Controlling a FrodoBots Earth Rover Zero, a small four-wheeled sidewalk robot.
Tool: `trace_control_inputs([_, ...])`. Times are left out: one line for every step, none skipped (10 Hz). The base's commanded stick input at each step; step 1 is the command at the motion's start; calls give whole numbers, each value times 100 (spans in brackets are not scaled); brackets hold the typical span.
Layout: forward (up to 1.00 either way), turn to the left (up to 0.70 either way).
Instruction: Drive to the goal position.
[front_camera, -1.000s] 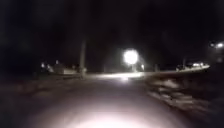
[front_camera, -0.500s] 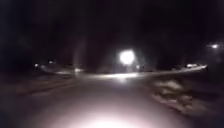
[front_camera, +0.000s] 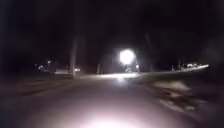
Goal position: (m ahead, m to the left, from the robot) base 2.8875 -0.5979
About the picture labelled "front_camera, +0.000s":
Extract street lamp pole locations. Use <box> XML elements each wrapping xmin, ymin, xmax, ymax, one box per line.
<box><xmin>119</xmin><ymin>49</ymin><xmax>136</xmax><ymax>74</ymax></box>

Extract tree trunk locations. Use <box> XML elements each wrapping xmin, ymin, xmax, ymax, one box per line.
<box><xmin>69</xmin><ymin>38</ymin><xmax>80</xmax><ymax>80</ymax></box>

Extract grey asphalt road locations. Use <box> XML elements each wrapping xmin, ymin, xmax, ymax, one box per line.
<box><xmin>0</xmin><ymin>73</ymin><xmax>201</xmax><ymax>128</ymax></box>

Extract rough grass verge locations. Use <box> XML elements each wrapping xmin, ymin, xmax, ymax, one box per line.
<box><xmin>133</xmin><ymin>68</ymin><xmax>224</xmax><ymax>123</ymax></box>

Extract dark grass verge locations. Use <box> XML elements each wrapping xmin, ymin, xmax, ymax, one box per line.
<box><xmin>0</xmin><ymin>71</ymin><xmax>81</xmax><ymax>101</ymax></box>

